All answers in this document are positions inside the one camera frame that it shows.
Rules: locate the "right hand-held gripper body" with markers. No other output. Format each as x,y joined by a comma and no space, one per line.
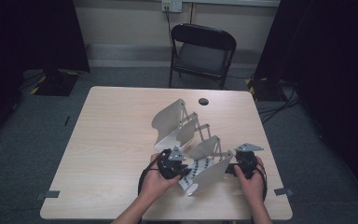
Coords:
246,163

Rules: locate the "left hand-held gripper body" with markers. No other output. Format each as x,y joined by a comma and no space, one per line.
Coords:
171,165

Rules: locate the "white cloth with black pattern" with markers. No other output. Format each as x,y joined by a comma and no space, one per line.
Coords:
197,171

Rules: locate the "white expandable divider rack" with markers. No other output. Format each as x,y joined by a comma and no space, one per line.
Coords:
211,174

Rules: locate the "person's left hand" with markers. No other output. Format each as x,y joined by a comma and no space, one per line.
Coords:
155,183

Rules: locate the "person's right hand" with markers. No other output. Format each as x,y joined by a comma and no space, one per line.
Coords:
253,186

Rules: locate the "grey tape strip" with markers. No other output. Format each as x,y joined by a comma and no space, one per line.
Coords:
283,192
48,194

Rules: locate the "black round table grommet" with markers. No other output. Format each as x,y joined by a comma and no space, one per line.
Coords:
203,101

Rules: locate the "black stand base yellow stripes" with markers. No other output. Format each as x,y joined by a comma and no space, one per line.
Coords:
261,88
54,82

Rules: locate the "black folding chair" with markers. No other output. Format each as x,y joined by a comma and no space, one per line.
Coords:
202,56

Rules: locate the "dark curtain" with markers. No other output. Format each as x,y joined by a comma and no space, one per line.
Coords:
18,46
329,77

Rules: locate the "white wall socket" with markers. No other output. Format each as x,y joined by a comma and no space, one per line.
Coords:
171,5

